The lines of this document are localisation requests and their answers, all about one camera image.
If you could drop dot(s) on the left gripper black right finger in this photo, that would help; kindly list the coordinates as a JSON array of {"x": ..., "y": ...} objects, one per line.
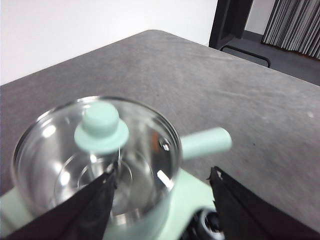
[{"x": 245, "y": 212}]

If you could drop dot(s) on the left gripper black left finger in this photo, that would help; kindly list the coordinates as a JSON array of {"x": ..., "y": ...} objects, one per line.
[{"x": 85, "y": 212}]

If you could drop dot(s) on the glass lid with green knob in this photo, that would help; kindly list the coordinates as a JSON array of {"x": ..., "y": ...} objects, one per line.
[{"x": 102, "y": 125}]

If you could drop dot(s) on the silver control knob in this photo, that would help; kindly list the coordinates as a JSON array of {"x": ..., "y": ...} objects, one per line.
[{"x": 208, "y": 221}]

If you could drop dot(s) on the mint green breakfast machine base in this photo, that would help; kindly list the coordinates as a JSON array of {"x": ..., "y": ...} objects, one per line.
[{"x": 190, "y": 190}]

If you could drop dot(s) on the grey pleated curtain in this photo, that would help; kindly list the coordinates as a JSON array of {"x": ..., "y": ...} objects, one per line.
[{"x": 292, "y": 22}]

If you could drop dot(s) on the black metal frame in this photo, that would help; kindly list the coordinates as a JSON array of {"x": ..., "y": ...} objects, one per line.
[{"x": 225, "y": 22}]

